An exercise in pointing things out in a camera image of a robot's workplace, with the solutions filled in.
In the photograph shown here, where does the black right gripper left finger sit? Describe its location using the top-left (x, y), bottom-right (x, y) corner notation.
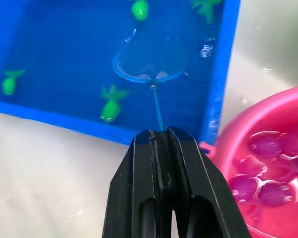
top-left (101, 129), bottom-right (170, 238)

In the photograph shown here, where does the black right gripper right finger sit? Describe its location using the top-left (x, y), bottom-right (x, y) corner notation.
top-left (163, 126), bottom-right (252, 238)

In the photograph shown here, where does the blue hand fishing net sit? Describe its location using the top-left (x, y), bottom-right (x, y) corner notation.
top-left (112, 44), bottom-right (189, 132)

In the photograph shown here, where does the pink plastic bucket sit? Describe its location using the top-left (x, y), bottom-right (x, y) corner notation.
top-left (198, 85), bottom-right (298, 238)

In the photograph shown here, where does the green toy fish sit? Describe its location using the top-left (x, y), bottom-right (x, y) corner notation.
top-left (99, 84), bottom-right (129, 123)
top-left (1, 68), bottom-right (25, 96)
top-left (130, 0), bottom-right (149, 21)
top-left (190, 0), bottom-right (224, 24)

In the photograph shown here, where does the blue plastic tub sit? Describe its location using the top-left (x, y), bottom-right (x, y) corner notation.
top-left (0, 0), bottom-right (241, 146)

